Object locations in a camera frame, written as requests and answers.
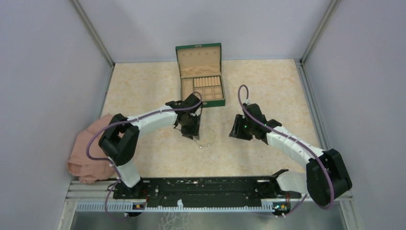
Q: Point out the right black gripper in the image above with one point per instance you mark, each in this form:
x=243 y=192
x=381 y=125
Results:
x=236 y=132

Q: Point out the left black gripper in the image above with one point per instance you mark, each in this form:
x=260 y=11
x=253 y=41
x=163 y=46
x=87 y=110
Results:
x=194 y=131

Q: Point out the green jewelry tray insert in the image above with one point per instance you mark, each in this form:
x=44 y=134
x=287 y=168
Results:
x=210 y=88

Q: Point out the green jewelry box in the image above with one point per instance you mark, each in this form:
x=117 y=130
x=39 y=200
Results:
x=202 y=60

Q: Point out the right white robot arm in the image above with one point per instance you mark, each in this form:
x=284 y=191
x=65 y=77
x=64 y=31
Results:
x=325 y=177

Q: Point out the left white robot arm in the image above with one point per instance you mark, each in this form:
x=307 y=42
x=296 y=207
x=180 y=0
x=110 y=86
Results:
x=120 y=138

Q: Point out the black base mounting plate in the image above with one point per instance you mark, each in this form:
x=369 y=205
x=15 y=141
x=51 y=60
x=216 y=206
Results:
x=210 y=192

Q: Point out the aluminium frame rail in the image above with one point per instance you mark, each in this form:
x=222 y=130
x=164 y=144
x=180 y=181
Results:
x=307 y=217

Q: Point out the white cable duct strip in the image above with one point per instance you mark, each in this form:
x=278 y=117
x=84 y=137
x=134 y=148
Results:
x=130 y=207

